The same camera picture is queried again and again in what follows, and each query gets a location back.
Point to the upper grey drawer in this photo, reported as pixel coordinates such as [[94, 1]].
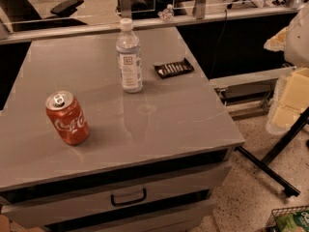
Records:
[[166, 189]]

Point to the small clear bottle on ledge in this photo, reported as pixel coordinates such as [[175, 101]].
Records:
[[167, 14]]

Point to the wire basket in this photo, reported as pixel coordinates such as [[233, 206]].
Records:
[[271, 225]]

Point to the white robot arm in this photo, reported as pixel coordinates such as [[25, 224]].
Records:
[[291, 93]]

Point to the grey drawer cabinet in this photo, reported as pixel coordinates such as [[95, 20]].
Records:
[[171, 124]]

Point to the metal glass partition rail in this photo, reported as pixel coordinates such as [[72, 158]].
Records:
[[81, 27]]

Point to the green package in basket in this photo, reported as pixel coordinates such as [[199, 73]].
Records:
[[293, 222]]

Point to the clear plastic water bottle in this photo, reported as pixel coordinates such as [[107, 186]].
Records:
[[129, 57]]

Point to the red Coca-Cola can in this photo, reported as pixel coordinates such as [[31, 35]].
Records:
[[67, 117]]

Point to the black metal stand base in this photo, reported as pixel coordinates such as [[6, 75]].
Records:
[[263, 164]]

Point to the black snack bar wrapper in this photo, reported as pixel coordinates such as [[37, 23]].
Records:
[[174, 69]]

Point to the black drawer handle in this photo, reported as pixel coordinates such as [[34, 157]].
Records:
[[128, 197]]

